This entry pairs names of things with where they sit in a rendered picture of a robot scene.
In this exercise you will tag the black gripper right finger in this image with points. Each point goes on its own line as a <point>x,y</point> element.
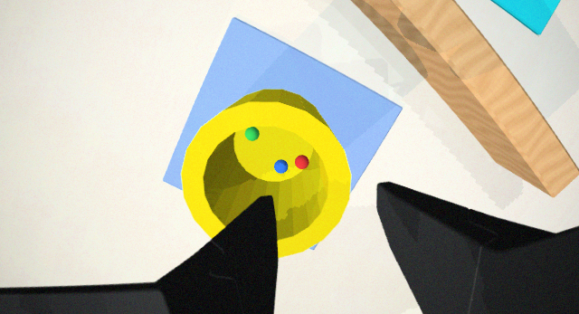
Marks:
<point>460,261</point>

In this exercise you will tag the green marble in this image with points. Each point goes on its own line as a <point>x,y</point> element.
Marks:
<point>252,133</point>

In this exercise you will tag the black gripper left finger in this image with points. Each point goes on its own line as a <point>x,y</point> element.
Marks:
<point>234,273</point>

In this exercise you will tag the yellow cup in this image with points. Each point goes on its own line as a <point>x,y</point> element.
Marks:
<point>224,172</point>

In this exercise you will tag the blue ball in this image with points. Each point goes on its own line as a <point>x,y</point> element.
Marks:
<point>281,166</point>

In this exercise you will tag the light wooden plank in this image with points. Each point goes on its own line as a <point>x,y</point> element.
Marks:
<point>450,52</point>

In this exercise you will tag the red marble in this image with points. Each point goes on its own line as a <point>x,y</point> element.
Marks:
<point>301,162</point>

